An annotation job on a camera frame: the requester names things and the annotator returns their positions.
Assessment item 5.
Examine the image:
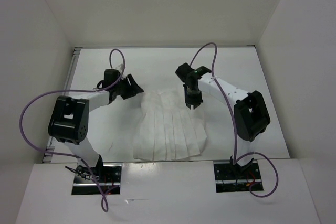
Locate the aluminium table frame rail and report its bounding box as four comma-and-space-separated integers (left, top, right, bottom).
48, 48, 89, 147

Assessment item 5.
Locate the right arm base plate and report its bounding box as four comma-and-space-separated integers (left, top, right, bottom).
213, 162, 264, 193

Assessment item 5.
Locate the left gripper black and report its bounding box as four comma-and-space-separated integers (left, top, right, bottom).
113, 73, 143, 100

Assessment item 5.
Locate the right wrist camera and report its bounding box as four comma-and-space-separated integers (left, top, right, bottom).
175, 63, 211, 83

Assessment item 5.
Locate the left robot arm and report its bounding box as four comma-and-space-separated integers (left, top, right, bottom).
48, 69, 144, 182

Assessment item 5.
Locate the white pleated skirt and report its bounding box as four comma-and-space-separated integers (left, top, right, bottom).
133, 89, 207, 162

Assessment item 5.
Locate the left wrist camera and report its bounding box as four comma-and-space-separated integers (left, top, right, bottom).
95, 64, 125, 89

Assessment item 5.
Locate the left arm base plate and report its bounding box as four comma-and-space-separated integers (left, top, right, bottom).
70, 163, 122, 195

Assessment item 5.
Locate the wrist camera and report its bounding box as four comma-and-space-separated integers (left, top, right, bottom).
175, 63, 211, 83
95, 64, 125, 89

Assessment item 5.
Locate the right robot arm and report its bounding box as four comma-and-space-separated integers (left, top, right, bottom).
183, 72, 270, 178

